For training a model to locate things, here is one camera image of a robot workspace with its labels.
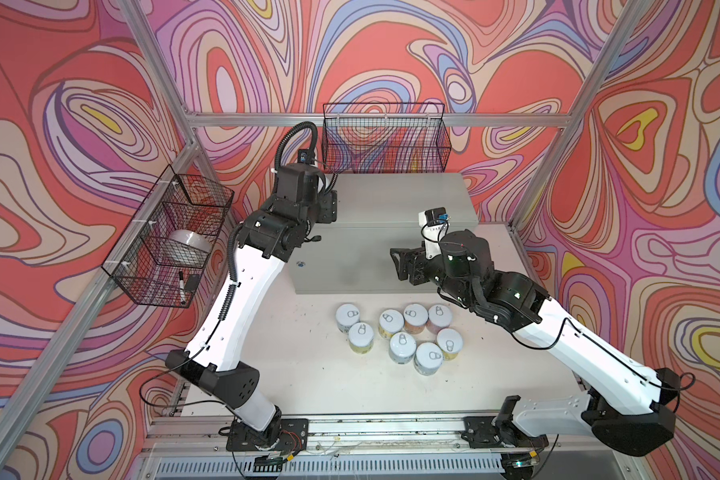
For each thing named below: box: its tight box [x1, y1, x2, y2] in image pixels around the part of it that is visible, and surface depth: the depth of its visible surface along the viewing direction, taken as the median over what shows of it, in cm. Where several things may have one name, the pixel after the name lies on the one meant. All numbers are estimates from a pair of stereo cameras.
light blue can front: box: [413, 342, 443, 376], surface depth 82 cm
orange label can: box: [403, 303, 429, 335], surface depth 90 cm
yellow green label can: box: [378, 309, 405, 339], surface depth 90 cm
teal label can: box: [335, 303, 361, 334], surface depth 90 cm
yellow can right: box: [436, 328, 464, 361], surface depth 86 cm
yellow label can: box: [348, 322, 374, 355], surface depth 87 cm
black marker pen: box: [179, 270, 186, 305], surface depth 75 cm
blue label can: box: [389, 331, 417, 365], surface depth 85 cm
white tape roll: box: [155, 229, 213, 267], surface depth 73 cm
